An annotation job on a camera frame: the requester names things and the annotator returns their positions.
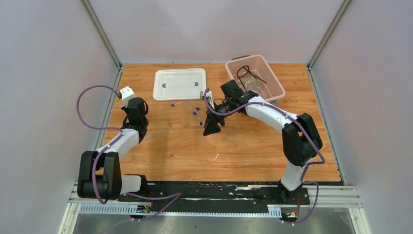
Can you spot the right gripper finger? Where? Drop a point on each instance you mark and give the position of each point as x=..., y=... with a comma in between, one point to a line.
x=211, y=127
x=212, y=118

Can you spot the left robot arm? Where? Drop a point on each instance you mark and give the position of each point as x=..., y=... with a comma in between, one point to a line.
x=100, y=174

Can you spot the white clay triangle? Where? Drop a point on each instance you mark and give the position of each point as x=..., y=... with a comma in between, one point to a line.
x=248, y=84

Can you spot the clear test tube rack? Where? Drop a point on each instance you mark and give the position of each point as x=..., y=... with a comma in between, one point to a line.
x=146, y=138

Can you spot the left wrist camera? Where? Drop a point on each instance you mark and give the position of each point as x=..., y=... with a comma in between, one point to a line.
x=127, y=94

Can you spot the black metal tripod stand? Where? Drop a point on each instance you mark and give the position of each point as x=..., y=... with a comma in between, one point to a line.
x=245, y=71

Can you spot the white plastic lid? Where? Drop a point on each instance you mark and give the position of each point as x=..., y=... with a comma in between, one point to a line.
x=179, y=84

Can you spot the pink plastic bin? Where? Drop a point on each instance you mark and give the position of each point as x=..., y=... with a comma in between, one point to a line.
x=272, y=90

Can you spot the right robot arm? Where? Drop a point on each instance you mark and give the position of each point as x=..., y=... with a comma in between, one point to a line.
x=301, y=141

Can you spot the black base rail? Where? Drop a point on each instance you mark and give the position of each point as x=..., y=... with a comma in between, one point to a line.
x=224, y=196

